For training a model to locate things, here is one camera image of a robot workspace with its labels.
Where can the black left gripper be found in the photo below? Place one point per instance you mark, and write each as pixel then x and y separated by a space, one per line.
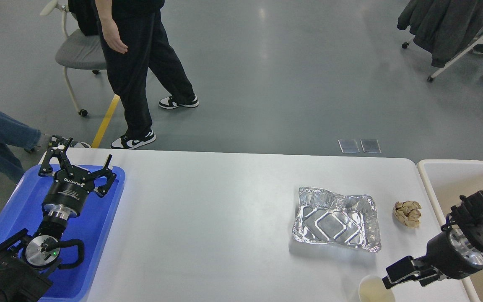
pixel 68 192

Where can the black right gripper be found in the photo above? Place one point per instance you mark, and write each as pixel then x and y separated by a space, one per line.
pixel 450 252

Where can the white paper cup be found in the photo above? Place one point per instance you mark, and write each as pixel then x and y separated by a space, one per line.
pixel 372 289

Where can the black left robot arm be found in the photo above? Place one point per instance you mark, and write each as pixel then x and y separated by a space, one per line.
pixel 27 261

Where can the crumpled brown paper ball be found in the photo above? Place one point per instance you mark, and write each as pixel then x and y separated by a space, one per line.
pixel 408 213

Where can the blue plastic tray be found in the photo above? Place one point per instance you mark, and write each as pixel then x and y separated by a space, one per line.
pixel 24 210

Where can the seated person in jeans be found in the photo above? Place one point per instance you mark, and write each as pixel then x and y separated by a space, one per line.
pixel 18 134

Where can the beige plastic bin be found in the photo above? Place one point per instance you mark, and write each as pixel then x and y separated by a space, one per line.
pixel 444 181

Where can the crumpled aluminium foil tray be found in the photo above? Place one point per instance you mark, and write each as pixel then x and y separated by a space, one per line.
pixel 325 217

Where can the grey white rolling chair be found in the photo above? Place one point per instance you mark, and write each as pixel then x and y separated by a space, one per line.
pixel 78 51

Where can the right metal floor plate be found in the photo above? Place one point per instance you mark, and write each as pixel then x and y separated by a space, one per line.
pixel 370 146

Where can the metal floor plate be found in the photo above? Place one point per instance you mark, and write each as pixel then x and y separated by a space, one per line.
pixel 370 146
pixel 348 146

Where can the left metal floor plate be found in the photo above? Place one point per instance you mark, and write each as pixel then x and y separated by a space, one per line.
pixel 348 146

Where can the black bag on chair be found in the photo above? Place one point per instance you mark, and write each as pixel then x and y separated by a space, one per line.
pixel 85 15

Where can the person in black clothes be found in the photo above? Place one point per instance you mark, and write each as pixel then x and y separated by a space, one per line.
pixel 134 41

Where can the dark grey hanging jacket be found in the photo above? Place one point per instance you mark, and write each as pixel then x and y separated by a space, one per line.
pixel 442 27

